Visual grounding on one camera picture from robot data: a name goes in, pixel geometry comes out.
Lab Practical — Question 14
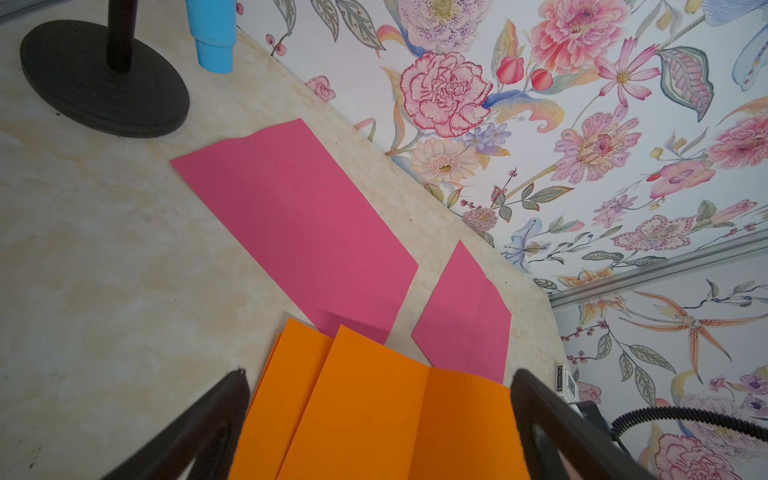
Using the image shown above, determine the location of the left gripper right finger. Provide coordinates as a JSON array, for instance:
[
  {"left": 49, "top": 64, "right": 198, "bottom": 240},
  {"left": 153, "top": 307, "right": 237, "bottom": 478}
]
[{"left": 510, "top": 369, "right": 653, "bottom": 480}]

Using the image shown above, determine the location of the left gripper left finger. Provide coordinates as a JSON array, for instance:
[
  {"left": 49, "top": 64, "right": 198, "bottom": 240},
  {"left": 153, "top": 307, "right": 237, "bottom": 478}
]
[{"left": 105, "top": 369, "right": 250, "bottom": 479}]

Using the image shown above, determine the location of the orange paper sheet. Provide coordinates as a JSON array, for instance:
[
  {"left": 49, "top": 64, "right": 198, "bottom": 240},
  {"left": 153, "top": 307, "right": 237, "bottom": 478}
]
[
  {"left": 229, "top": 319, "right": 333, "bottom": 479},
  {"left": 278, "top": 327, "right": 529, "bottom": 479}
]

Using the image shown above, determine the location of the pink paper sheet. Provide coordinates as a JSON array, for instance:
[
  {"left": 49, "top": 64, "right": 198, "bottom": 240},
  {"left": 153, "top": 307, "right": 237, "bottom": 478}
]
[{"left": 412, "top": 242, "right": 512, "bottom": 384}]

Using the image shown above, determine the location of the white QR code card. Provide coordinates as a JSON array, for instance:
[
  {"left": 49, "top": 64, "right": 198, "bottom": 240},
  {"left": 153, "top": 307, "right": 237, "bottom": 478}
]
[{"left": 555, "top": 364, "right": 579, "bottom": 404}]

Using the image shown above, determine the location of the blue microphone on stand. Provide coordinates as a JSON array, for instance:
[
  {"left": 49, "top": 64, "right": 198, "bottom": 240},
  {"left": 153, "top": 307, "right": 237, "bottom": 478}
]
[{"left": 19, "top": 0, "right": 238, "bottom": 139}]

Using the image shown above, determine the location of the right aluminium corner post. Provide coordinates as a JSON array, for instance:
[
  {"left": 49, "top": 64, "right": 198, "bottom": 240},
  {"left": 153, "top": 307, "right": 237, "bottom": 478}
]
[{"left": 549, "top": 230, "right": 767, "bottom": 307}]

